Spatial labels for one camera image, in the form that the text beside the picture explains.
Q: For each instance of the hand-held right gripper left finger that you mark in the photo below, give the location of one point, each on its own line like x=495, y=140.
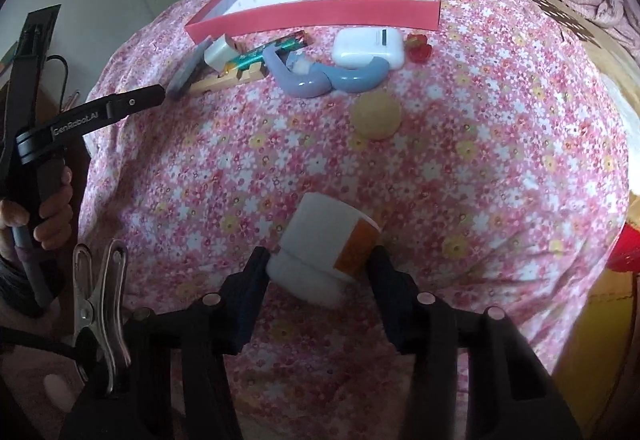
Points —
x=248, y=309

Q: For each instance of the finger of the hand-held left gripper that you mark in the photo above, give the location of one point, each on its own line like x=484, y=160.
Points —
x=142, y=99

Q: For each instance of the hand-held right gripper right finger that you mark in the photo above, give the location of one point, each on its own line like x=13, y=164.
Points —
x=392, y=307

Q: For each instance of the grey block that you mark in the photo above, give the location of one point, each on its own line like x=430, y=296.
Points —
x=186, y=69

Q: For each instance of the notched wooden piece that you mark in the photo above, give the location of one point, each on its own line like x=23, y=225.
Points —
x=225, y=80

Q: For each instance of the white charger plug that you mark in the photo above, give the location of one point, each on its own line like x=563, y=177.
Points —
x=220, y=53

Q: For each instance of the white bottle with orange label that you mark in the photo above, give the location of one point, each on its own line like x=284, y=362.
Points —
x=320, y=230

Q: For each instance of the small white blue piece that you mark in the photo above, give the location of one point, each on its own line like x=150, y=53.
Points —
x=301, y=66

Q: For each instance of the white earbuds case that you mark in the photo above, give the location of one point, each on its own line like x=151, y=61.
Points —
x=360, y=48

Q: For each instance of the person's left hand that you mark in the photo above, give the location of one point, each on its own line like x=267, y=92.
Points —
x=52, y=215

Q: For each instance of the pink floral bedsheet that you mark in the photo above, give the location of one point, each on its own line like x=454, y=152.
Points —
x=450, y=170

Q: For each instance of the metal spring clip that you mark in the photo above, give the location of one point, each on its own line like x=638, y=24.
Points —
x=95, y=310

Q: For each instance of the lavender curved plastic piece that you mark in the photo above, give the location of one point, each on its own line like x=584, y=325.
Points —
x=310, y=88

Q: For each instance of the yellow round disc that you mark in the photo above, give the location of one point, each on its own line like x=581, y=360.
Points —
x=375, y=116

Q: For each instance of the red item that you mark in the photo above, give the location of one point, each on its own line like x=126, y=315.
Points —
x=625, y=250

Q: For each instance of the small red plastic toy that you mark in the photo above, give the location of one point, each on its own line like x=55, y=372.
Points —
x=419, y=48

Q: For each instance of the beige cartoon printed sheet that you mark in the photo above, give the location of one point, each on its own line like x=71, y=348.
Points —
x=555, y=10

